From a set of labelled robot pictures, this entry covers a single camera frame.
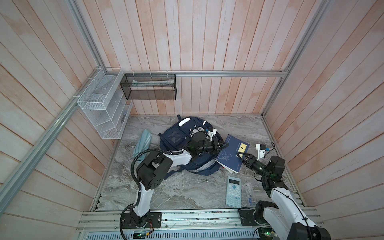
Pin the navy blue student backpack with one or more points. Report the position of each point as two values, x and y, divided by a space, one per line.
183 137

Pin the light teal pencil pouch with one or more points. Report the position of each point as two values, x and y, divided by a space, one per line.
143 143

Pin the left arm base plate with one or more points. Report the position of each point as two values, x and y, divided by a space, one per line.
130 220

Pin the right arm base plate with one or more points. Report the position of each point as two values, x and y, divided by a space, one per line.
247 217

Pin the aluminium front rail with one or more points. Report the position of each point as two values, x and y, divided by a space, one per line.
205 224

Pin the light blue calculator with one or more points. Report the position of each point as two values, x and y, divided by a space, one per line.
234 192

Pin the blue notebook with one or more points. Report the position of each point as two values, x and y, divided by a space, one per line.
227 157

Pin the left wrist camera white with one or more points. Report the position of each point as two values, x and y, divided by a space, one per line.
211 132

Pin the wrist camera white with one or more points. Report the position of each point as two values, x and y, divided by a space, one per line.
261 151
211 132

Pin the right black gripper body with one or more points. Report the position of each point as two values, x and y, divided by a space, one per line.
257 166

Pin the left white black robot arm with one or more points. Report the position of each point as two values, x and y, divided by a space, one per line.
150 167

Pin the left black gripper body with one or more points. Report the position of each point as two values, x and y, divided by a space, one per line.
209 146

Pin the black mesh wall basket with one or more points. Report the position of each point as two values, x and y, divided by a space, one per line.
149 87

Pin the white wire mesh shelf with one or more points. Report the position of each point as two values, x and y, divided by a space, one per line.
104 103

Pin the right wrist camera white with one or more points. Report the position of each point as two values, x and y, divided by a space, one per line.
261 151

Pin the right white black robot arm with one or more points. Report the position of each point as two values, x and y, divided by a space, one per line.
282 213

